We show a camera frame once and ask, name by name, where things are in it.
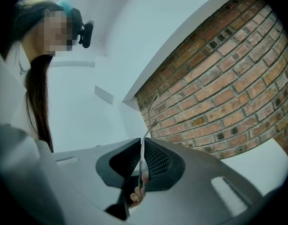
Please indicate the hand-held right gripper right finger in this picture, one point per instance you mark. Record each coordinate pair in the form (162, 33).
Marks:
(195, 186)

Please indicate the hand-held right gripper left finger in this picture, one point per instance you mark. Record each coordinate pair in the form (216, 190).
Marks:
(87, 172)

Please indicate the thin wire-frame eyeglasses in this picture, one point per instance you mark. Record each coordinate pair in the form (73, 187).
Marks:
(141, 163)

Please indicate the person's right hand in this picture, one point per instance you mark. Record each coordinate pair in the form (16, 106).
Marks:
(137, 193)

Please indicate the person's beige top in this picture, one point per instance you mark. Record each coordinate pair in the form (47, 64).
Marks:
(23, 111)

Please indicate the person's head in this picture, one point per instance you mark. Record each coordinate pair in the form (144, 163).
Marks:
(55, 32)

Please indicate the white wall panel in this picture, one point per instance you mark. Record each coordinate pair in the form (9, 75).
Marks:
(104, 94)

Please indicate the black head-worn camera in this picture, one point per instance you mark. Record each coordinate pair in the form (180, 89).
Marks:
(87, 35)

